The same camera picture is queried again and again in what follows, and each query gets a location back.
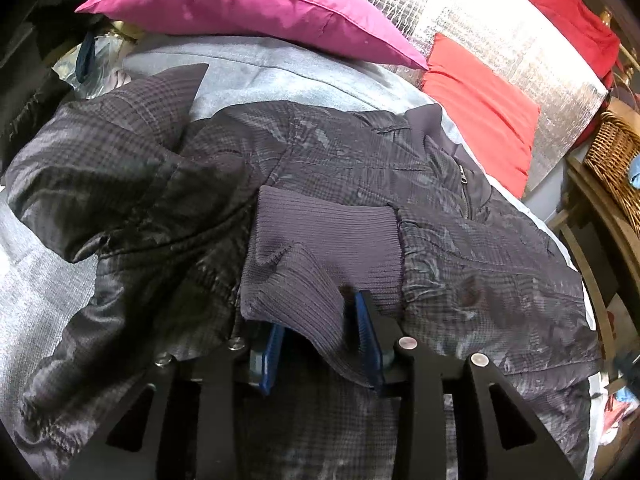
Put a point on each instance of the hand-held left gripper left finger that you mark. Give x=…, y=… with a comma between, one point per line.
x=270, y=360

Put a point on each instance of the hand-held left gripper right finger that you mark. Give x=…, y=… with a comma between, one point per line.
x=367, y=340

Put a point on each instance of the dark checked quilted jacket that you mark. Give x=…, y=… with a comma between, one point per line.
x=325, y=170

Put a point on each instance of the red cushion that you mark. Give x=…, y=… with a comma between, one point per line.
x=475, y=110

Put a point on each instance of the wooden shelf unit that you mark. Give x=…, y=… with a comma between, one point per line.
x=595, y=220

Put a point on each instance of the colourful cloth pile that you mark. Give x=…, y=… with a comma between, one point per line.
x=620, y=410

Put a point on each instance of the grey bed sheet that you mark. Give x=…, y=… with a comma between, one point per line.
x=260, y=70

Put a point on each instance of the wicker basket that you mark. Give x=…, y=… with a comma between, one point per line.
x=615, y=160

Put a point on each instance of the blue cloth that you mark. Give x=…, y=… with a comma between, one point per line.
x=635, y=170

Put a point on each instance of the silver quilted blanket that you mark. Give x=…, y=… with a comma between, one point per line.
x=500, y=35

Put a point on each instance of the clear plastic bag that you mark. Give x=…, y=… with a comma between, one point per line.
x=105, y=50

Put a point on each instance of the pink pillow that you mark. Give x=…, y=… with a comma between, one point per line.
x=250, y=0

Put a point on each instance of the red blanket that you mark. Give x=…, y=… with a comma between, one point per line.
x=560, y=5

